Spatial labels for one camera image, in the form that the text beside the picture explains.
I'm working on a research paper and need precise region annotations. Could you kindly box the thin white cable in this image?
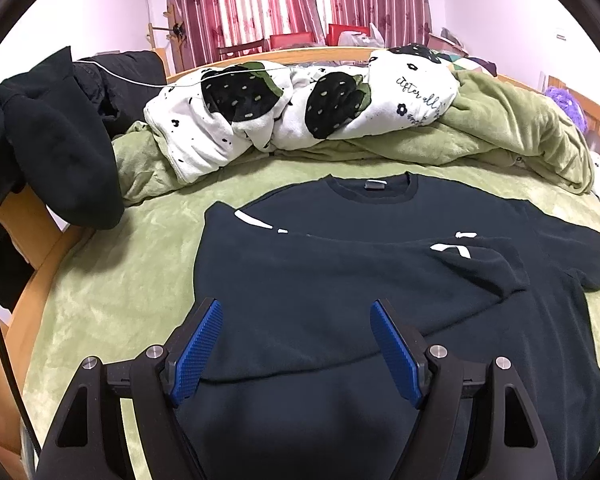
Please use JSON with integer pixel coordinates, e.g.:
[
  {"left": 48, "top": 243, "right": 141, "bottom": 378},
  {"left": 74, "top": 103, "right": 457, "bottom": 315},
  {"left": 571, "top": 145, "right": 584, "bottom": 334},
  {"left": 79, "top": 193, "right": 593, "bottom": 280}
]
[{"left": 75, "top": 59, "right": 371, "bottom": 88}]

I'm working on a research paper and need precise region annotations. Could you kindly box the black hooded jacket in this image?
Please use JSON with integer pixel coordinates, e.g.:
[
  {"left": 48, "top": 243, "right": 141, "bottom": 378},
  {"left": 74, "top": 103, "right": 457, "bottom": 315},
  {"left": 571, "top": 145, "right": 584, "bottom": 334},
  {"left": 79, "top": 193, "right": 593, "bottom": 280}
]
[{"left": 0, "top": 46, "right": 126, "bottom": 231}]

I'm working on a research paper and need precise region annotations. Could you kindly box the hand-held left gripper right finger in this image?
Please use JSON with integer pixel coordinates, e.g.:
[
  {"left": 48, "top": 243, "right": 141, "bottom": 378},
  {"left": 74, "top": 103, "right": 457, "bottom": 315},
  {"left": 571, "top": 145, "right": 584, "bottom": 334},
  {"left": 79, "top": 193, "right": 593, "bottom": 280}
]
[{"left": 370, "top": 299, "right": 558, "bottom": 480}]

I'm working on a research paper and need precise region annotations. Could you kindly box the pile of colourful bedding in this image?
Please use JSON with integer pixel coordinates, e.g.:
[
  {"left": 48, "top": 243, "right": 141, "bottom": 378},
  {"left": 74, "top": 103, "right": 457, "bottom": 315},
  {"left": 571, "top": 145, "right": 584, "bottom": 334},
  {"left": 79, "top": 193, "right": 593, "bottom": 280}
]
[{"left": 427, "top": 27, "right": 498, "bottom": 78}]

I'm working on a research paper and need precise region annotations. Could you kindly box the black cable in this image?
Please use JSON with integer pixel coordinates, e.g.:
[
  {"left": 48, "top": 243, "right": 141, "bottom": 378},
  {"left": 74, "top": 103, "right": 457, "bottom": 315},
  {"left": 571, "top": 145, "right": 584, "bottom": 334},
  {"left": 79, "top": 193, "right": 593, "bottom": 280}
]
[{"left": 0, "top": 280, "right": 41, "bottom": 456}]

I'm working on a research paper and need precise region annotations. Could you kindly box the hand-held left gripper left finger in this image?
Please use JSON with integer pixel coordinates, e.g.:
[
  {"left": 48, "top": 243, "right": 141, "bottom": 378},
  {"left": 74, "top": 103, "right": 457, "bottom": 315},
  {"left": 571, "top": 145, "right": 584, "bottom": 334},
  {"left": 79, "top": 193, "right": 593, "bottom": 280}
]
[{"left": 36, "top": 297, "right": 224, "bottom": 480}]

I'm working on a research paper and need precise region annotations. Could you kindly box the dark navy t-shirt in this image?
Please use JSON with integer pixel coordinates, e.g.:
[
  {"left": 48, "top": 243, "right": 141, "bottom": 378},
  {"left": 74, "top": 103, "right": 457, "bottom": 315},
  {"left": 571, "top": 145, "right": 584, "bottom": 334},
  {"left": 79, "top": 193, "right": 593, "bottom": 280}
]
[{"left": 177, "top": 172, "right": 600, "bottom": 480}]

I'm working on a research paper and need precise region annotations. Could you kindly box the green fleece bed sheet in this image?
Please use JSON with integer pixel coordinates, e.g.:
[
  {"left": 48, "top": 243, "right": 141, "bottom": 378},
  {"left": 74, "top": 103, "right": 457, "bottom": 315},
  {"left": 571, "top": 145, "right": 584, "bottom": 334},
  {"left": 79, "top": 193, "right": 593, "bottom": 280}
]
[{"left": 22, "top": 157, "right": 600, "bottom": 480}]

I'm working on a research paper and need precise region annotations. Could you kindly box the wooden coat rack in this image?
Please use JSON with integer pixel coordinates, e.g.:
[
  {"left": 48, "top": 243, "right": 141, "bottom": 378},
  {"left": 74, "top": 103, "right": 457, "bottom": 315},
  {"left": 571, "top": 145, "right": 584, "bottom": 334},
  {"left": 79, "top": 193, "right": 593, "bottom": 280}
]
[{"left": 147, "top": 4, "right": 188, "bottom": 73}]

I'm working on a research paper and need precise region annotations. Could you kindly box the red chair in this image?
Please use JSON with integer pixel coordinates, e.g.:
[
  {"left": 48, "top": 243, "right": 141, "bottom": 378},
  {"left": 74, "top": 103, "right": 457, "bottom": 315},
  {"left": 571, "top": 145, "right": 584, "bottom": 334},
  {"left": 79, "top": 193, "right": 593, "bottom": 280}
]
[
  {"left": 270, "top": 32, "right": 313, "bottom": 51},
  {"left": 327, "top": 23, "right": 371, "bottom": 47}
]

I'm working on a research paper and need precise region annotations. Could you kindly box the purple fluffy cushion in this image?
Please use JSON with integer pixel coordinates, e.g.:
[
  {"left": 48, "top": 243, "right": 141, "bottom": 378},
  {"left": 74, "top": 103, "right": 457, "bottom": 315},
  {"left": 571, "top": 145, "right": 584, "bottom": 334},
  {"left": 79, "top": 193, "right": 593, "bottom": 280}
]
[{"left": 544, "top": 86, "right": 587, "bottom": 133}]

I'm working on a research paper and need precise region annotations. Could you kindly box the white printed green-backed duvet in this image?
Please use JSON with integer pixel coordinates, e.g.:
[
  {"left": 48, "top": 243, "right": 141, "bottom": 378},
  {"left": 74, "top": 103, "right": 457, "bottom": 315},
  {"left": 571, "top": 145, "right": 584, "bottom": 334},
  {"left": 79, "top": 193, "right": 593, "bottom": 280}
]
[{"left": 111, "top": 45, "right": 597, "bottom": 206}]

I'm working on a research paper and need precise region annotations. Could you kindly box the red patterned curtain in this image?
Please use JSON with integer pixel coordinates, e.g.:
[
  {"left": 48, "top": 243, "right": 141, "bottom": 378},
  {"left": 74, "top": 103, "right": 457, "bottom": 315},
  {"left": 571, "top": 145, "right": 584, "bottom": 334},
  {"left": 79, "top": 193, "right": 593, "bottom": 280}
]
[{"left": 161, "top": 0, "right": 433, "bottom": 68}]

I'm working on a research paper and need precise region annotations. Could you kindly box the translucent plastic bag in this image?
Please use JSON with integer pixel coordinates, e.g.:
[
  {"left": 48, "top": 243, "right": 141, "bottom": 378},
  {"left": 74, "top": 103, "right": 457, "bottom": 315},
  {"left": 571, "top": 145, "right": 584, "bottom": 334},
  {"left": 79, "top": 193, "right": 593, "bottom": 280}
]
[{"left": 337, "top": 22, "right": 386, "bottom": 48}]

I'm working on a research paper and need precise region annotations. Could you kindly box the wooden chair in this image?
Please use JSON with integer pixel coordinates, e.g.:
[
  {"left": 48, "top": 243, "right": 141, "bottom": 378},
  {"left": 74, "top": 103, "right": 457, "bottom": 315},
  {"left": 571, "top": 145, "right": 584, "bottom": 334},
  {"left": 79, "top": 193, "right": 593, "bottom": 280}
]
[{"left": 0, "top": 187, "right": 96, "bottom": 456}]

